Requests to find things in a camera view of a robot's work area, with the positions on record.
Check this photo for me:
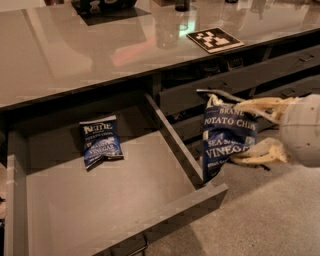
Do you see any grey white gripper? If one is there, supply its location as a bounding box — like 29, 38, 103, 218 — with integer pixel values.
207, 93, 320, 168

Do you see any blue Kettle chip bag front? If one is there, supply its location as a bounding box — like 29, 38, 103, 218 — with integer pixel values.
196, 89, 258, 183

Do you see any blue kettle chip bag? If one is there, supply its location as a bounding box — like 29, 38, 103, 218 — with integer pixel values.
80, 115, 124, 170
196, 89, 258, 183

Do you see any grey upper right drawer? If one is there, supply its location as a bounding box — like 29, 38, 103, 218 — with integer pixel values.
159, 46, 320, 115

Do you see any grey middle right drawer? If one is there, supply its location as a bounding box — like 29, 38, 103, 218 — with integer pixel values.
167, 73, 320, 144

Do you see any blue Kettle chip bag rear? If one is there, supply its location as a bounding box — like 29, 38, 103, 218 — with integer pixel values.
80, 115, 124, 170

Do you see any black mat on counter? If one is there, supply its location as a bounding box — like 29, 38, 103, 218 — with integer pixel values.
74, 7, 148, 26

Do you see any open grey top drawer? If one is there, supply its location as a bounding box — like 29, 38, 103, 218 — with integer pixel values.
4, 94, 228, 256

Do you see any black white fiducial marker tile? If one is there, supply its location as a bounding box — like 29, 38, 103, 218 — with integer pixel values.
187, 28, 244, 54

